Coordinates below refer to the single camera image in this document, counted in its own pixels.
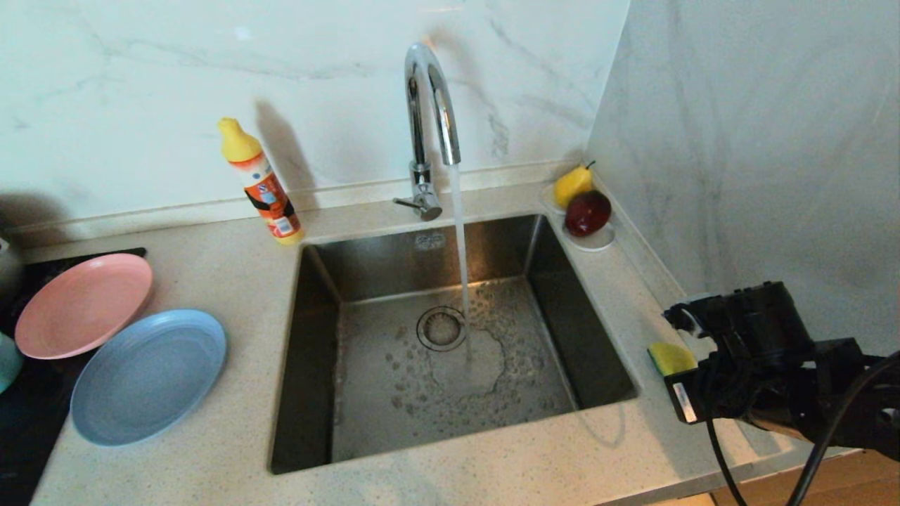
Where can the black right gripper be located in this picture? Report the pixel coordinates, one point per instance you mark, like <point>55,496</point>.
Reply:
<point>759,358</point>

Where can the yellow sponge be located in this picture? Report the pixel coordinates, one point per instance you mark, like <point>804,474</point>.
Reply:
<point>671,357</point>

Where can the chrome gooseneck faucet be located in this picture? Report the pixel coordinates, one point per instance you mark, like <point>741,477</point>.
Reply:
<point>422,176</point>

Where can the orange dish soap bottle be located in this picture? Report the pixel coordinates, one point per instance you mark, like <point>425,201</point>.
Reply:
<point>264,186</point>

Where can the blue plate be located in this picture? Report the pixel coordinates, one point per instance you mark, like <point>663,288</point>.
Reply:
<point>148,379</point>

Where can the pink plate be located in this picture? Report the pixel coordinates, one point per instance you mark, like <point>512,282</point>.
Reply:
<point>81,306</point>

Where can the teal cup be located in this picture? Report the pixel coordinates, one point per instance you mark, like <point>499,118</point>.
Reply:
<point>8,362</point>

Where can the metal sink drain strainer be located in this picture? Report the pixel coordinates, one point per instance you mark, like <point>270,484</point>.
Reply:
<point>441,329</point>

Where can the stainless steel sink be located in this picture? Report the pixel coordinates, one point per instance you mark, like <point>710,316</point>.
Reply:
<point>394,407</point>

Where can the wooden cabinet panel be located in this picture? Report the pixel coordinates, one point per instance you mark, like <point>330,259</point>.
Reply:
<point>808,485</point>

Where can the small white dish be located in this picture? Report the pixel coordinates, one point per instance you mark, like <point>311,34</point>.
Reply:
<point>596,243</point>

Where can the dark red apple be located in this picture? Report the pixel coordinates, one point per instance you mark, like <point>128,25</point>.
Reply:
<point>587,213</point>

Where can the yellow pear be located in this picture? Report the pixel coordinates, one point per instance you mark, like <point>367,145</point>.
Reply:
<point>571,186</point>

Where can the black glass cooktop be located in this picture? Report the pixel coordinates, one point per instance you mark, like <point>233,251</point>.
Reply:
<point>28,436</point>

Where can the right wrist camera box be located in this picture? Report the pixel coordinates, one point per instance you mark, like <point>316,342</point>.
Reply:
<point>692,320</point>

